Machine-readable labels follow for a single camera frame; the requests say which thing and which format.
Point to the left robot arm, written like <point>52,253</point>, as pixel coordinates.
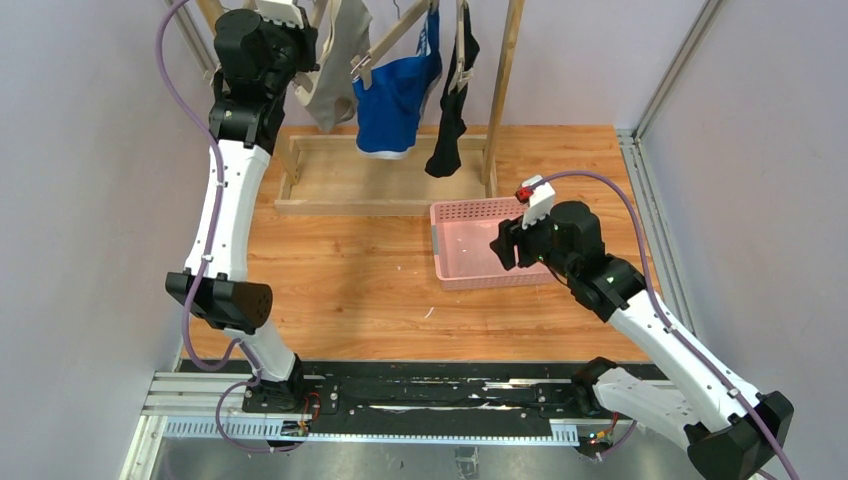
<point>261,49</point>

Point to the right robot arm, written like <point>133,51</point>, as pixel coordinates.
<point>726,426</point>

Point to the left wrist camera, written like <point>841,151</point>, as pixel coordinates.
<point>283,12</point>

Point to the beige clip hanger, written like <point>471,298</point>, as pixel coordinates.
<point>362,65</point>
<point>460,46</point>

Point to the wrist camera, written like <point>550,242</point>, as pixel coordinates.
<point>283,12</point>
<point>538,196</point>

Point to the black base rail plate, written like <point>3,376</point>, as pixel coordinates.
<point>504,402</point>

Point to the grey underwear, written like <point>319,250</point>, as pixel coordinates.
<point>328,94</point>

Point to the wooden clothes rack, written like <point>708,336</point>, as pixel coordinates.
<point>325,174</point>

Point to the black underwear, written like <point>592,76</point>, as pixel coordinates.
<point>446,158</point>

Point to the pink plastic basket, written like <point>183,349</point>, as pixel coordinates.
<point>461,232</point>

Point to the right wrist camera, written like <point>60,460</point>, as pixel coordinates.
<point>538,196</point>

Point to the blue underwear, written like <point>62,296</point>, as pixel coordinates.
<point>390,110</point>

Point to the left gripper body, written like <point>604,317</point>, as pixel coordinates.
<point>295,41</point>

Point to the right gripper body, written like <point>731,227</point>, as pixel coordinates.
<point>506,244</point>

